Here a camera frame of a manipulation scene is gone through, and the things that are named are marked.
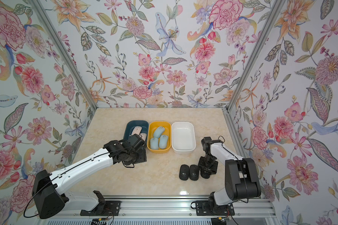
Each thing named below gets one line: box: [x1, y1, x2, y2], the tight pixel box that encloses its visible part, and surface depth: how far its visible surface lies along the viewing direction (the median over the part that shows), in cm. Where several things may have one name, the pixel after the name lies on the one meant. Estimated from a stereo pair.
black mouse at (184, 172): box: [178, 164, 190, 181], surface depth 86 cm
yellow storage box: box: [146, 121, 172, 154], surface depth 105 cm
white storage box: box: [171, 121, 197, 155], surface depth 103 cm
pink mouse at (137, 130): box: [131, 125, 143, 136], surface depth 106 cm
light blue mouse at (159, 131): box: [153, 126, 166, 139], surface depth 106 cm
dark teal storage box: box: [123, 120, 150, 143], surface depth 107 cm
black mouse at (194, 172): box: [189, 164, 200, 181], surface depth 86 cm
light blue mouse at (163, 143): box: [158, 134, 169, 150], surface depth 100 cm
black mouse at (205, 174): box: [200, 170, 211, 179], surface depth 86 cm
